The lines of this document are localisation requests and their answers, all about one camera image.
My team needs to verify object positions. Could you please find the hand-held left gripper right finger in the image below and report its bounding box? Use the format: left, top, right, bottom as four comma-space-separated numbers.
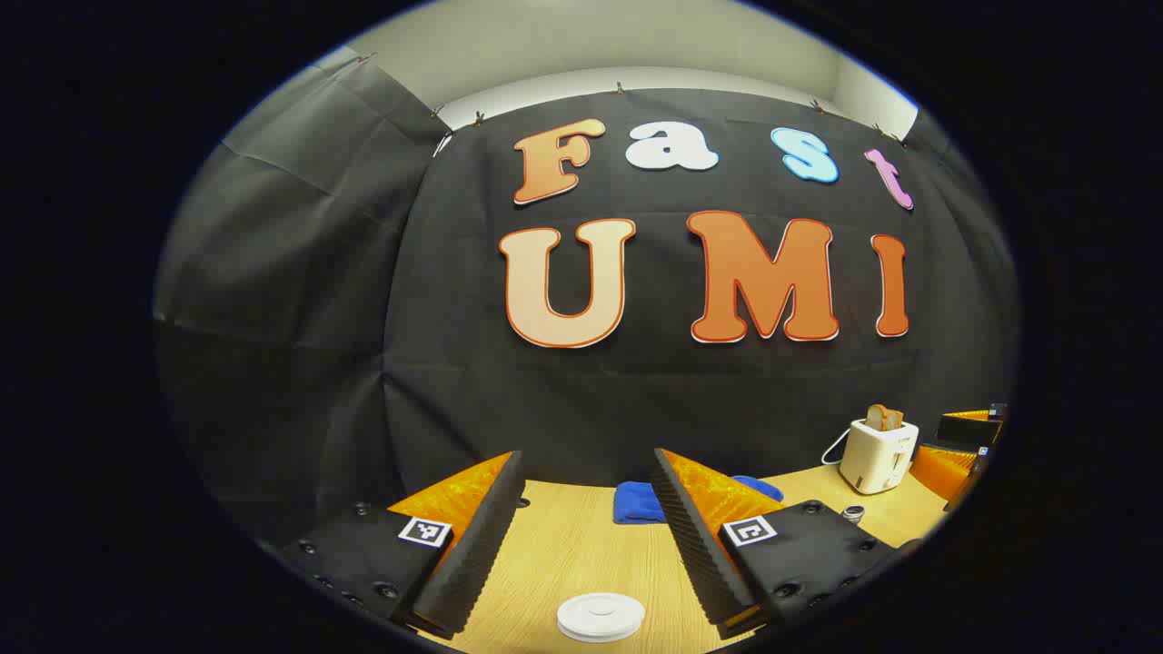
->
649, 447, 923, 641

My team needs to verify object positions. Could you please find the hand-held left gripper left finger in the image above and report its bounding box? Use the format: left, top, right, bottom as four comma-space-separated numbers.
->
277, 451, 527, 639

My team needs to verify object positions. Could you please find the white saucer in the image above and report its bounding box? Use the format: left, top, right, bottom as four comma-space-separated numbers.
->
556, 609, 647, 644

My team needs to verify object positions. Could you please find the blue towel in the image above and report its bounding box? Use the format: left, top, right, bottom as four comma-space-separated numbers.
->
613, 475, 784, 525

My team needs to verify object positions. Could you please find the white toaster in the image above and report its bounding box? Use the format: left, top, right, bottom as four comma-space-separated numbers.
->
838, 418, 920, 496

